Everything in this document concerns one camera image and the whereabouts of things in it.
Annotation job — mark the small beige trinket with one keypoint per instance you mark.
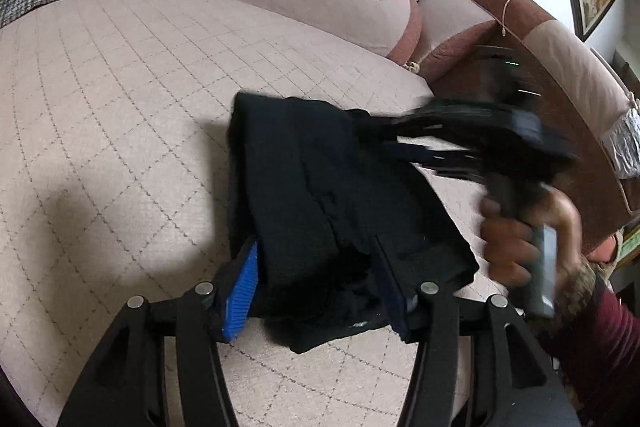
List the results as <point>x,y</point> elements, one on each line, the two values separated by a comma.
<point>412,68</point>

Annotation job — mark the person's right hand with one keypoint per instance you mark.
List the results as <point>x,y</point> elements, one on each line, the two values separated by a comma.
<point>510,252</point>

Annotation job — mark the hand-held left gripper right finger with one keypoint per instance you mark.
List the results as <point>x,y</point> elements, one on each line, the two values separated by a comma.
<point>392,294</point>

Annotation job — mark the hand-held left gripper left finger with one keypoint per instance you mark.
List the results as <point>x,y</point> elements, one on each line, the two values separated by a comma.
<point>241,287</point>

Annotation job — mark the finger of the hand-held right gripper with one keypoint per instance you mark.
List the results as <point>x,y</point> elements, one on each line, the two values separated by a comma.
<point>450,119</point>
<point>450,162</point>

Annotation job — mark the black pants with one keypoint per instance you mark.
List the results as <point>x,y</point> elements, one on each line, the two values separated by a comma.
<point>310,207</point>

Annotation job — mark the light grey cloth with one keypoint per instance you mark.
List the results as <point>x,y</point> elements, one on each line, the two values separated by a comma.
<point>622,144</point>

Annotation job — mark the pink sofa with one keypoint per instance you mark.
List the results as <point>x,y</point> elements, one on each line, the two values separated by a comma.
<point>125,117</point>

